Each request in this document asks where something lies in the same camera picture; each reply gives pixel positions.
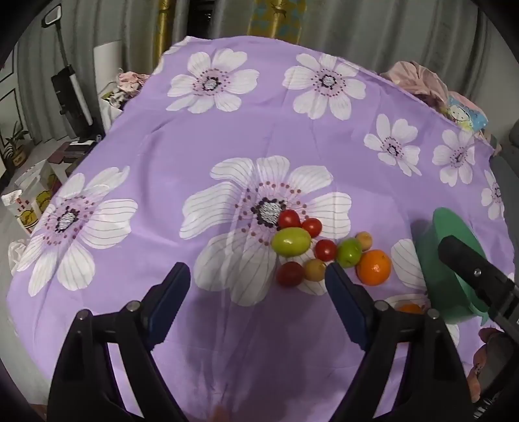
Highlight red cherry tomato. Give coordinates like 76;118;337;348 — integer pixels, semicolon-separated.
278;209;302;230
276;261;305;287
301;217;323;238
315;239;337;262

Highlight potted plant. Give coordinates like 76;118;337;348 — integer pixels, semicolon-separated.
1;121;30;168

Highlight large green jujube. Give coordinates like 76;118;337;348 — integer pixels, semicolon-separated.
271;227;313;256

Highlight small green jujube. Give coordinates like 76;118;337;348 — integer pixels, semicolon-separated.
336;238;363;268

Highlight white plastic bag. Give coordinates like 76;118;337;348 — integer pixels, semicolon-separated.
7;239;31;274

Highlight person's right hand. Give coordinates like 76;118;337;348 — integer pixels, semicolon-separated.
466;328;503;392

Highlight pink crumpled clothes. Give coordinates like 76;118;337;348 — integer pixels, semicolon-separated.
117;70;151;95

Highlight white board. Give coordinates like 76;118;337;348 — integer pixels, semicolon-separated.
93;40;127;132

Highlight grey chair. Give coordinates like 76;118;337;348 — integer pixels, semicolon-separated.
489;121;519;222

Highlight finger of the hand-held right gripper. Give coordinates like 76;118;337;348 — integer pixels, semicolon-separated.
438;235;509;319

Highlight cartoon print pillow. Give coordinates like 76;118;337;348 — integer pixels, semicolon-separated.
445;91;490;133

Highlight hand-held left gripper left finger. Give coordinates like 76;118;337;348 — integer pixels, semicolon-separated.
49;262;191;422

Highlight purple floral cloth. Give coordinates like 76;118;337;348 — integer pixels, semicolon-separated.
8;36;512;422

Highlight white low shelf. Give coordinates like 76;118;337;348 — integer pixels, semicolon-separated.
0;140;96;238

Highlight black stick vacuum cleaner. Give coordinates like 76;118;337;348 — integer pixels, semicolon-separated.
44;1;97;142

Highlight green plastic bowl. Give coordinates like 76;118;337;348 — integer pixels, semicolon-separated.
414;207;493;325

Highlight pink bundled cloth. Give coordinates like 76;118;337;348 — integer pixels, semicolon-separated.
380;61;452;107

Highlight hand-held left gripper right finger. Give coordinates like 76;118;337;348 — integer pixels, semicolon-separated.
320;263;481;422

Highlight gold and blue patterned roll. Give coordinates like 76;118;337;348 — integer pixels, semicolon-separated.
247;0;308;44

